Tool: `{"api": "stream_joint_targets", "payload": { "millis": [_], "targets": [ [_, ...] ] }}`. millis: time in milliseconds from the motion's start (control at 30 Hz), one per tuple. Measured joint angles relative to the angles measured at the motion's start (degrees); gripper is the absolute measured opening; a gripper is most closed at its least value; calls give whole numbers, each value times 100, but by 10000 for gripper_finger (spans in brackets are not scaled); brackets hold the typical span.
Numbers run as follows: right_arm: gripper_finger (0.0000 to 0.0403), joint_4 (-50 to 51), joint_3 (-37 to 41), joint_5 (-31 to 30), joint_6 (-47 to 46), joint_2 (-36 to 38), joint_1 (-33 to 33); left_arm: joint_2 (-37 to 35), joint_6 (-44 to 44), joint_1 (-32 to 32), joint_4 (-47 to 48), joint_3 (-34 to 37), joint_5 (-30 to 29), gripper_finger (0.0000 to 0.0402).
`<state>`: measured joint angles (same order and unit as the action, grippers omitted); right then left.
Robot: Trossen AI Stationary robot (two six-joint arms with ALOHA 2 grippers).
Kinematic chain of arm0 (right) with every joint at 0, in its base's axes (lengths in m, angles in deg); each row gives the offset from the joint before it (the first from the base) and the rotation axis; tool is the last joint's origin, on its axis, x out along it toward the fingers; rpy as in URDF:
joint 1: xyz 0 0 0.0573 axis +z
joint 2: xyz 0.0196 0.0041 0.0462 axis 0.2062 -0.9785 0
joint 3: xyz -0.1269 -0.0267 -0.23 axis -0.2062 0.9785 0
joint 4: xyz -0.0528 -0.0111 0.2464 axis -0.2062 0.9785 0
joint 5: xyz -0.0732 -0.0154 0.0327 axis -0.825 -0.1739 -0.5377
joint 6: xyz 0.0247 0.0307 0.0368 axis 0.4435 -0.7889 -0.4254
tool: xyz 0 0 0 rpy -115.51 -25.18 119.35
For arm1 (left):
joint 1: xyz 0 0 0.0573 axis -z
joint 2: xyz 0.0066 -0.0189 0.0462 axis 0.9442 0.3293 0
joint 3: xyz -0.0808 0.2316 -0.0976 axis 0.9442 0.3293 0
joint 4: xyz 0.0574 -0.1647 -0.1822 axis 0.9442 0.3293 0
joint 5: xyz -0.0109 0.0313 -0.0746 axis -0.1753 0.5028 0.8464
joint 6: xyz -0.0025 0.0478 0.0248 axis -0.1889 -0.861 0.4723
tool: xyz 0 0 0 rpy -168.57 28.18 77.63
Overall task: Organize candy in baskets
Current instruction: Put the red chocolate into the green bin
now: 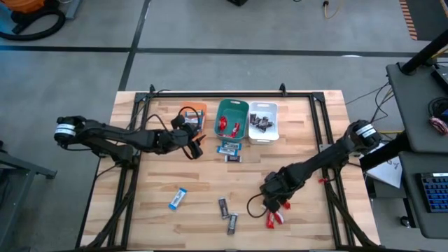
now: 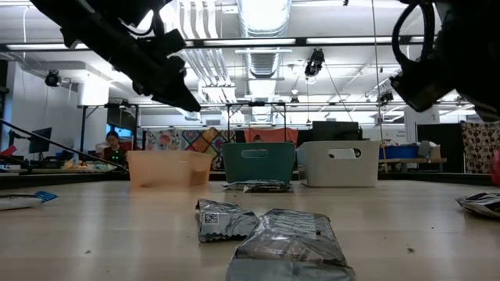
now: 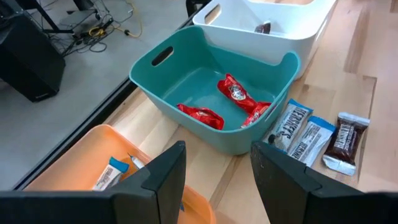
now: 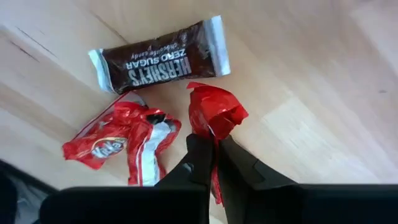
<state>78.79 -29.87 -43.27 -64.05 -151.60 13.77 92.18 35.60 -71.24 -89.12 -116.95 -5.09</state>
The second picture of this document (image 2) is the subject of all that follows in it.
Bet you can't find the dark brown silver candy bar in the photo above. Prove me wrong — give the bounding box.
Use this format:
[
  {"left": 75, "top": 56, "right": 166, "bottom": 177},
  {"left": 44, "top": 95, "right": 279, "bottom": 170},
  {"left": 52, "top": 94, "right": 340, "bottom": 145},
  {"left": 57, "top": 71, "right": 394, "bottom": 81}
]
[
  {"left": 242, "top": 182, "right": 293, "bottom": 194},
  {"left": 195, "top": 197, "right": 259, "bottom": 244},
  {"left": 455, "top": 191, "right": 500, "bottom": 219},
  {"left": 226, "top": 208, "right": 357, "bottom": 281}
]

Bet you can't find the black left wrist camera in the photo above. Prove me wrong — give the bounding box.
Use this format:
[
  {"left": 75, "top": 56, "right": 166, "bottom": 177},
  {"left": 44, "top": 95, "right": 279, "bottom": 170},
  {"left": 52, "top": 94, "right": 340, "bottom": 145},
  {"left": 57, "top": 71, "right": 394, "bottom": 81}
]
[{"left": 145, "top": 27, "right": 188, "bottom": 59}]

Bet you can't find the black screen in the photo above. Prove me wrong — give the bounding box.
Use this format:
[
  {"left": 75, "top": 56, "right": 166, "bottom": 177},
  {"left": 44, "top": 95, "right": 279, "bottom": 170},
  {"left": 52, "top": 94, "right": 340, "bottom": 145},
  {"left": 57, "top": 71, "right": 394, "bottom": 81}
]
[{"left": 311, "top": 120, "right": 363, "bottom": 142}]

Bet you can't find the black panel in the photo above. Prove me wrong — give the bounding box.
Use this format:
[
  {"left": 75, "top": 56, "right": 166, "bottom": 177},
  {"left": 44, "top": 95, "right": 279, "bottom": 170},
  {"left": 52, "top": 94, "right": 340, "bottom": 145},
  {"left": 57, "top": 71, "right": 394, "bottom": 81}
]
[{"left": 416, "top": 123, "right": 464, "bottom": 173}]

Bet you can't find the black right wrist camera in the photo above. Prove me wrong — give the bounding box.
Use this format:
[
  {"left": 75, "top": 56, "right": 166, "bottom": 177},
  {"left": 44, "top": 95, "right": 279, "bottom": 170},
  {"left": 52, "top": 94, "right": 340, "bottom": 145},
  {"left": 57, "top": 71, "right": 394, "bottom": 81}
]
[{"left": 389, "top": 62, "right": 456, "bottom": 114}]

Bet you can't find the black computer monitor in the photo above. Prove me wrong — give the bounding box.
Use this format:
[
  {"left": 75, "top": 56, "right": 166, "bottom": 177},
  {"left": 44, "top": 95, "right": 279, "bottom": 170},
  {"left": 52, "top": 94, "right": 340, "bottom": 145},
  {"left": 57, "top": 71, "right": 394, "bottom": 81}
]
[{"left": 29, "top": 127, "right": 52, "bottom": 154}]

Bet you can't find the black right camera cable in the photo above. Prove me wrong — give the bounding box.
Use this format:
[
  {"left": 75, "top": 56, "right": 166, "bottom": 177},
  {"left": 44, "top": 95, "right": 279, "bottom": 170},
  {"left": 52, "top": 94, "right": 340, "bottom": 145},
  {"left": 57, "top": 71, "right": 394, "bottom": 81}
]
[{"left": 391, "top": 2, "right": 437, "bottom": 79}]

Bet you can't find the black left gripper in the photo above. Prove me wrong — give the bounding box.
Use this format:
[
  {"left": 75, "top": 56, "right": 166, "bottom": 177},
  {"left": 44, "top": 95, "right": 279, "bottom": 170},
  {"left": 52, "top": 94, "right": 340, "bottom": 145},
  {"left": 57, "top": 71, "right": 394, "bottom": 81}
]
[{"left": 130, "top": 53, "right": 203, "bottom": 114}]

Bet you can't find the grey bag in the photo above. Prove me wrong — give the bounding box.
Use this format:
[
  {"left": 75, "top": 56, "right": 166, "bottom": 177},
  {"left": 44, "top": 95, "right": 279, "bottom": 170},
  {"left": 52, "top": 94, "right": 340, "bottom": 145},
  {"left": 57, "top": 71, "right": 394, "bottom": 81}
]
[{"left": 417, "top": 140, "right": 441, "bottom": 159}]

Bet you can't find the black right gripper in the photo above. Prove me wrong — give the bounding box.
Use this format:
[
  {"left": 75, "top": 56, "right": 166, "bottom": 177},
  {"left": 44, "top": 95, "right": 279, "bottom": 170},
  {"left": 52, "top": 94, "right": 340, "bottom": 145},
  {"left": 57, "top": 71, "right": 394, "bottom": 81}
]
[{"left": 454, "top": 79, "right": 500, "bottom": 123}]

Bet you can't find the blue and white candy bar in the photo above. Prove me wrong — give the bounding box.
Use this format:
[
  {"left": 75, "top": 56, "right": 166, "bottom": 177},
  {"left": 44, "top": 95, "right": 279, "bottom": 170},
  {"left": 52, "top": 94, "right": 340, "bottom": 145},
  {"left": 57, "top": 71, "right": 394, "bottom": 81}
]
[
  {"left": 237, "top": 179, "right": 292, "bottom": 185},
  {"left": 223, "top": 180, "right": 274, "bottom": 193},
  {"left": 0, "top": 190, "right": 59, "bottom": 212}
]

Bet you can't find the orange-red cloth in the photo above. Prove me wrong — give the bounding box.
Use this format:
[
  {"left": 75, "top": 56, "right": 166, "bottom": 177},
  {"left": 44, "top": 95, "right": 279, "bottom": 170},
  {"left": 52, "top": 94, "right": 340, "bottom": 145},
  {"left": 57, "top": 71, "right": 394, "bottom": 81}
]
[{"left": 245, "top": 127, "right": 300, "bottom": 146}]

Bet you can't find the black aluminium table frame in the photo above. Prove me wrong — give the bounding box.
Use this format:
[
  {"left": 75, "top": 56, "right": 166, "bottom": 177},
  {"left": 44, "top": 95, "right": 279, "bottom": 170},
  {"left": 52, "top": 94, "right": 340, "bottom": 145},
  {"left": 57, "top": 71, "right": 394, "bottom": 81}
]
[{"left": 0, "top": 119, "right": 494, "bottom": 189}]

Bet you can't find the blue storage bin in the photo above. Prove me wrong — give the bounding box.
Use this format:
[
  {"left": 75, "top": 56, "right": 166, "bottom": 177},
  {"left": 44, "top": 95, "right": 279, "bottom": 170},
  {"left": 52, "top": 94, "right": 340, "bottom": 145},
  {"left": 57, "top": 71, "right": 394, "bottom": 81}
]
[{"left": 378, "top": 144, "right": 420, "bottom": 160}]

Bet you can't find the wooden bench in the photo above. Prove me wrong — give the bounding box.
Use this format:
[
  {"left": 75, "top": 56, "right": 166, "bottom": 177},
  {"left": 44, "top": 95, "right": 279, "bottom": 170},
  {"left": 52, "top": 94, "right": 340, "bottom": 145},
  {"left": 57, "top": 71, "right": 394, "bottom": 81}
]
[{"left": 378, "top": 157, "right": 448, "bottom": 173}]

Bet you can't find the white plastic basket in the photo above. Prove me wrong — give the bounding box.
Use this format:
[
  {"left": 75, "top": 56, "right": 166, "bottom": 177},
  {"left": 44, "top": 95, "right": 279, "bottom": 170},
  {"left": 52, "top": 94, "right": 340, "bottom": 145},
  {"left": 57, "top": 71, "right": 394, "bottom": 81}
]
[{"left": 296, "top": 140, "right": 381, "bottom": 188}]

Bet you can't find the black hanging camera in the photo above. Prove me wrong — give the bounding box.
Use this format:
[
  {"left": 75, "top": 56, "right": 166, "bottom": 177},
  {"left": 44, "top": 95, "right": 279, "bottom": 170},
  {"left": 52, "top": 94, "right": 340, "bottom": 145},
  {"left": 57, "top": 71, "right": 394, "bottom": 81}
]
[{"left": 304, "top": 48, "right": 326, "bottom": 77}]

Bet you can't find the black camera cable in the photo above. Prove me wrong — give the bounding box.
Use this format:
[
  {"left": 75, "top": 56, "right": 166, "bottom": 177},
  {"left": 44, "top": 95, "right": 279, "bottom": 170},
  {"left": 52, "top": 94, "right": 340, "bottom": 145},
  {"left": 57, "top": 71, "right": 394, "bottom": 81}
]
[
  {"left": 391, "top": 2, "right": 437, "bottom": 79},
  {"left": 150, "top": 0, "right": 167, "bottom": 38}
]

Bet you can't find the teal plastic basket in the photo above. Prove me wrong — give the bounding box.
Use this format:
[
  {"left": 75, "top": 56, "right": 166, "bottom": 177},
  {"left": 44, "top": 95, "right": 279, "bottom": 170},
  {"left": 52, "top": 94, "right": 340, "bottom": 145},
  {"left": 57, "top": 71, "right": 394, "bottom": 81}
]
[{"left": 221, "top": 141, "right": 297, "bottom": 184}]

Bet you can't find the white pillar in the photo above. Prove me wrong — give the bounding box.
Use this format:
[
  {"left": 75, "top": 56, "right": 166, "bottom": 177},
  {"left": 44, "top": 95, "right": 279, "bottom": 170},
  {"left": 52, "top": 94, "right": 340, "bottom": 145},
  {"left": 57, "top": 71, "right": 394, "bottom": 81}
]
[{"left": 404, "top": 105, "right": 441, "bottom": 144}]

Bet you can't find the colourful patchwork quilt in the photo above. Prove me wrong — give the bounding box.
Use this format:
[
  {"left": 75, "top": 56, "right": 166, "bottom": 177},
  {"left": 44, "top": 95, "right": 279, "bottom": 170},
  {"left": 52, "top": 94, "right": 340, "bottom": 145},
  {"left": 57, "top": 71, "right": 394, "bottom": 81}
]
[{"left": 143, "top": 126, "right": 238, "bottom": 171}]

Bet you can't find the black ceiling camera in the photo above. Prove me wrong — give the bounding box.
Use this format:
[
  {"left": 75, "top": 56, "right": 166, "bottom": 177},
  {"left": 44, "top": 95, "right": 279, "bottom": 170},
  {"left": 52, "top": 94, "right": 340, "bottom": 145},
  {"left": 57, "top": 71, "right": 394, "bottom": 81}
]
[{"left": 45, "top": 69, "right": 63, "bottom": 87}]

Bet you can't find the brown polka-dot curtain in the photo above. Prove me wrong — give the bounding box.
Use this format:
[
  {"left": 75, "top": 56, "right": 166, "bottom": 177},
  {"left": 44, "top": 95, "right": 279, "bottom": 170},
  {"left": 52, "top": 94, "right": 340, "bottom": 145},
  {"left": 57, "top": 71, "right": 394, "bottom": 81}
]
[{"left": 460, "top": 120, "right": 500, "bottom": 175}]

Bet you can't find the person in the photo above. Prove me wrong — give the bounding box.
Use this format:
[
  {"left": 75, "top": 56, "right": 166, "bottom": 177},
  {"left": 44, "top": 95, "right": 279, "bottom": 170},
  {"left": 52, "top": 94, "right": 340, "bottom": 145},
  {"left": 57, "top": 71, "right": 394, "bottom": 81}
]
[{"left": 102, "top": 131, "right": 128, "bottom": 167}]

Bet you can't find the black bar with light strips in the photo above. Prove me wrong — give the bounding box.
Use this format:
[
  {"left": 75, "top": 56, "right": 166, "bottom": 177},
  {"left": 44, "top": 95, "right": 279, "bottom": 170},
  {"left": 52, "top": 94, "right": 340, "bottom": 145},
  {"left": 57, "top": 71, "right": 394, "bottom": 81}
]
[{"left": 0, "top": 35, "right": 427, "bottom": 51}]

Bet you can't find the silver ventilation duct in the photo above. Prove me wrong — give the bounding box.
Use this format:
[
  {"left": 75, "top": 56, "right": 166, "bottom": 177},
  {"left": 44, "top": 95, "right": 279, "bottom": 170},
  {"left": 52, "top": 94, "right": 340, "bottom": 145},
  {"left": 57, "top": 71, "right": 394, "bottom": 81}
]
[{"left": 237, "top": 0, "right": 293, "bottom": 79}]

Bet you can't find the black left camera cable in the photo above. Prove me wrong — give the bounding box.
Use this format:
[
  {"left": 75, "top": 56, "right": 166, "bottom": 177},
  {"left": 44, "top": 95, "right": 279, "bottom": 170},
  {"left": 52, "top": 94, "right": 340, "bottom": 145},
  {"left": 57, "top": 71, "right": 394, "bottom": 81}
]
[{"left": 150, "top": 0, "right": 167, "bottom": 38}]

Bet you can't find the black background rig frame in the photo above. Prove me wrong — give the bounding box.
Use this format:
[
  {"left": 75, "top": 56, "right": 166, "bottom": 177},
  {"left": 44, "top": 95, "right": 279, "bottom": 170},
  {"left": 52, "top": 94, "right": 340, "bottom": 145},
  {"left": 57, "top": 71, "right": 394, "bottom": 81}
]
[{"left": 225, "top": 100, "right": 289, "bottom": 132}]

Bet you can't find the orange plastic basket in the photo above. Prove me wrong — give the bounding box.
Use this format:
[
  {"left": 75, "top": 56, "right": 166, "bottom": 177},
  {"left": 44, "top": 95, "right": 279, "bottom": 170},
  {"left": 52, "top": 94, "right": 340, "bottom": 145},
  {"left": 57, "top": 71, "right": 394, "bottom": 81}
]
[{"left": 127, "top": 150, "right": 214, "bottom": 190}]

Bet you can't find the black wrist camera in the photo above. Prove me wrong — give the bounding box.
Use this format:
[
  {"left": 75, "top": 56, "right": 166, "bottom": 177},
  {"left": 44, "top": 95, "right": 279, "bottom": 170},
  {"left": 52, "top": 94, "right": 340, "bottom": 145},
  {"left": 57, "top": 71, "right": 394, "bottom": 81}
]
[
  {"left": 389, "top": 62, "right": 456, "bottom": 114},
  {"left": 145, "top": 27, "right": 188, "bottom": 59}
]

